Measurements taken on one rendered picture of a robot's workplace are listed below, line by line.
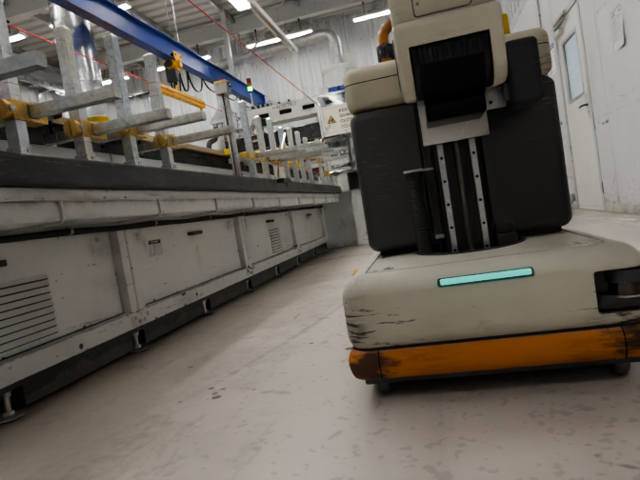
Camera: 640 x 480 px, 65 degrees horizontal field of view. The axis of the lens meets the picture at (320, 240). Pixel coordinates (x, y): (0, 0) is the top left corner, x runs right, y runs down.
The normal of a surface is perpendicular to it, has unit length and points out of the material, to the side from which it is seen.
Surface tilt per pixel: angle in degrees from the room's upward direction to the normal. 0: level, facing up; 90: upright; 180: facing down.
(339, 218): 90
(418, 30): 98
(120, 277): 90
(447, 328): 90
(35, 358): 90
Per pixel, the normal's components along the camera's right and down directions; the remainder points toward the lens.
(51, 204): 0.96, -0.15
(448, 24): -0.19, 0.22
